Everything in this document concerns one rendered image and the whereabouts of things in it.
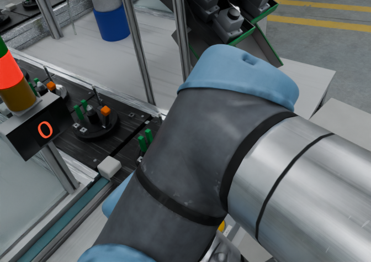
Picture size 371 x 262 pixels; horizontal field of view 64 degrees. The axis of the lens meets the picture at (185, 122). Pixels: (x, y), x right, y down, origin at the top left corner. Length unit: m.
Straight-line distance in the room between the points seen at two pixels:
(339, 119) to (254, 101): 0.93
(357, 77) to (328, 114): 1.77
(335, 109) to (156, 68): 0.73
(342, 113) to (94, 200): 0.83
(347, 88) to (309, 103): 1.59
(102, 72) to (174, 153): 1.22
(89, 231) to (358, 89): 2.34
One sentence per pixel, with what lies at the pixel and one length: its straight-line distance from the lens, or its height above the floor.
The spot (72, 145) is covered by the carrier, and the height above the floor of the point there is 0.97.
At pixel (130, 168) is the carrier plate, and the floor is 0.97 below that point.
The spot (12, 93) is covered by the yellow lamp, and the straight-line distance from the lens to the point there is 0.58.
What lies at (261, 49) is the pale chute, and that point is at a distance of 1.04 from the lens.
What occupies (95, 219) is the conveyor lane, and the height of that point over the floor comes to 0.92.
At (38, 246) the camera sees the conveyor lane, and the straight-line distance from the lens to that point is 0.80.
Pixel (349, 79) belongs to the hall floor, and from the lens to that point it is 2.81.
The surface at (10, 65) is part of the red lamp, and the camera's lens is 0.56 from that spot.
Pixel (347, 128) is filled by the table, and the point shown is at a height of 0.86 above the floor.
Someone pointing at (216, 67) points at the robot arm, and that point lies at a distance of 0.19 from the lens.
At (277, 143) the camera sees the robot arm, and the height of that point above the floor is 1.46.
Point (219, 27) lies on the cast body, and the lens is 0.77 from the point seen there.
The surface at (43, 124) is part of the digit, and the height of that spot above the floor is 1.21.
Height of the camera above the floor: 1.58
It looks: 44 degrees down
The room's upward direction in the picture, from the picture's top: 8 degrees counter-clockwise
